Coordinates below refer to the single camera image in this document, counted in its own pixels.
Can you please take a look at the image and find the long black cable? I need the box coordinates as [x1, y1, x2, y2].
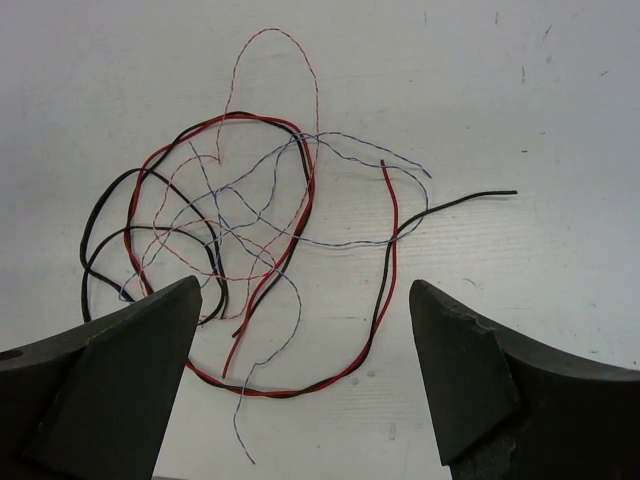
[142, 110, 518, 397]

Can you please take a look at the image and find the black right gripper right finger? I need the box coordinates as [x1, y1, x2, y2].
[409, 280, 639, 479]

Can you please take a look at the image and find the blue-white twisted thin wire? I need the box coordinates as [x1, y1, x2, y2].
[118, 131, 432, 464]

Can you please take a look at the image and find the short black cable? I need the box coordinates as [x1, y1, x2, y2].
[79, 168, 228, 326]

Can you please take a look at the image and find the red-white twisted thin wire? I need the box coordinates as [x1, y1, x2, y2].
[138, 28, 320, 321]

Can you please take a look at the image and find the red cable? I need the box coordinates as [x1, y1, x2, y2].
[127, 114, 401, 397]

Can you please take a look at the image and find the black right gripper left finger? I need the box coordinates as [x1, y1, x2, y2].
[1, 276, 202, 479]

